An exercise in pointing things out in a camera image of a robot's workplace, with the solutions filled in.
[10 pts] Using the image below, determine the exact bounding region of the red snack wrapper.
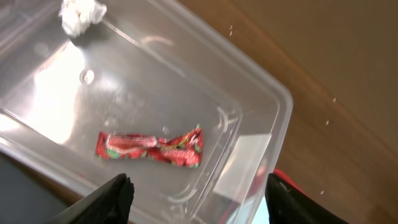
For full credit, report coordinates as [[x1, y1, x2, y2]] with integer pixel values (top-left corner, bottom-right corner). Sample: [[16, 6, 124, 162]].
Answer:
[[95, 126, 203, 168]]

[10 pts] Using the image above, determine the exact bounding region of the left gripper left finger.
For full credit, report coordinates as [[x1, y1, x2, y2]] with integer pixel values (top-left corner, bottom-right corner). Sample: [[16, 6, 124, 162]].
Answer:
[[47, 174, 134, 224]]

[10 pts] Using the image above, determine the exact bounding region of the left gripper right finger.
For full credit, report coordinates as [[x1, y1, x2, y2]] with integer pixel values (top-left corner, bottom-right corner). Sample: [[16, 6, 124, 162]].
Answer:
[[265, 173, 348, 224]]

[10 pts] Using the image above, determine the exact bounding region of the black plastic tray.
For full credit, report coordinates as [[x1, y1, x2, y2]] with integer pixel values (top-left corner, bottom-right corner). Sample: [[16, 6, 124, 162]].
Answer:
[[1, 154, 81, 224]]

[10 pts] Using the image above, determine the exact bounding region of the red serving tray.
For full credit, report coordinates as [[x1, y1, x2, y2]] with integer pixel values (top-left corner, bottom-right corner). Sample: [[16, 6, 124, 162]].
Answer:
[[218, 169, 307, 224]]

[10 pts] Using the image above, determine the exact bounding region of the clear plastic bin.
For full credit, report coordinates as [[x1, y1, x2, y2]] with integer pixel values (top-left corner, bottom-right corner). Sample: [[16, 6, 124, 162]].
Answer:
[[1, 0, 293, 223]]

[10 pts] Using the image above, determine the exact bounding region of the white tissue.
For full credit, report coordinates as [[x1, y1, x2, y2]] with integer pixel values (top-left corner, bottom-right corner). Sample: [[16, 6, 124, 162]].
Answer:
[[59, 0, 107, 38]]

